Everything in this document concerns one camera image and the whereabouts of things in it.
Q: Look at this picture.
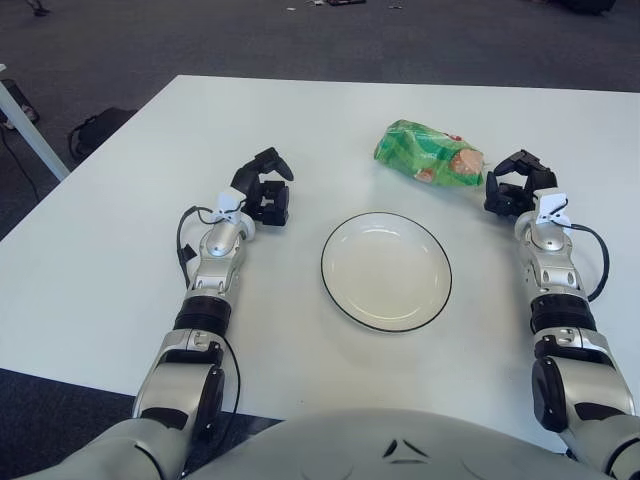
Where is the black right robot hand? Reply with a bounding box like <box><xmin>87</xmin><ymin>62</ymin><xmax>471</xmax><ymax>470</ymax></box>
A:
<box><xmin>482</xmin><ymin>148</ymin><xmax>558</xmax><ymax>217</ymax></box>

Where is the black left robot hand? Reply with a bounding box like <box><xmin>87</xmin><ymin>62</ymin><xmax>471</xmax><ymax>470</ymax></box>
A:
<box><xmin>230</xmin><ymin>146</ymin><xmax>295</xmax><ymax>227</ymax></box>

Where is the green snack chip bag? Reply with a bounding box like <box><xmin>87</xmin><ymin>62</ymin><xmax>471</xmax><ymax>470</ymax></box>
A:
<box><xmin>373</xmin><ymin>118</ymin><xmax>487</xmax><ymax>188</ymax></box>

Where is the white plate black rim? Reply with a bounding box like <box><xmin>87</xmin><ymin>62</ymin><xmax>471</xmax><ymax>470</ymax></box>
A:
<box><xmin>320</xmin><ymin>211</ymin><xmax>453</xmax><ymax>333</ymax></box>

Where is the black backpack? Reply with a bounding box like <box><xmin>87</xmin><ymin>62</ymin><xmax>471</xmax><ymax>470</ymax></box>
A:
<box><xmin>67</xmin><ymin>107</ymin><xmax>139</xmax><ymax>161</ymax></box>

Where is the large black floor object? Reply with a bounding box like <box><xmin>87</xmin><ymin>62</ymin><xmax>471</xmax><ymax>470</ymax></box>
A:
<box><xmin>529</xmin><ymin>0</ymin><xmax>619</xmax><ymax>14</ymax></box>

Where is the white desk leg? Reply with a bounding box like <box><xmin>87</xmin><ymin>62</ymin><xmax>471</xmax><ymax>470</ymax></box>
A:
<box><xmin>0</xmin><ymin>77</ymin><xmax>71</xmax><ymax>182</ymax></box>

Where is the grey robot torso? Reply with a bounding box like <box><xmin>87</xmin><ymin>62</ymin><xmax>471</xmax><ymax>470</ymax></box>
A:
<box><xmin>189</xmin><ymin>407</ymin><xmax>616</xmax><ymax>480</ymax></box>

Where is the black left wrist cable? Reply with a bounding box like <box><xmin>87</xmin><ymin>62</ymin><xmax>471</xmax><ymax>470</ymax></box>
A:
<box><xmin>174</xmin><ymin>204</ymin><xmax>246</xmax><ymax>289</ymax></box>

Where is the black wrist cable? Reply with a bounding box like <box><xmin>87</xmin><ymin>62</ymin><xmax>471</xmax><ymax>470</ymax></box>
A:
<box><xmin>567</xmin><ymin>222</ymin><xmax>611</xmax><ymax>304</ymax></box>
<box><xmin>174</xmin><ymin>204</ymin><xmax>246</xmax><ymax>289</ymax></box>

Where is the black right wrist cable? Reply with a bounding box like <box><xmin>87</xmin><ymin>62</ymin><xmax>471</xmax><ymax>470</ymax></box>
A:
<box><xmin>567</xmin><ymin>222</ymin><xmax>611</xmax><ymax>304</ymax></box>

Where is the black floor cable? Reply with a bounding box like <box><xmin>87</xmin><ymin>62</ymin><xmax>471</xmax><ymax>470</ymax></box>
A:
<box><xmin>0</xmin><ymin>127</ymin><xmax>40</xmax><ymax>201</ymax></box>

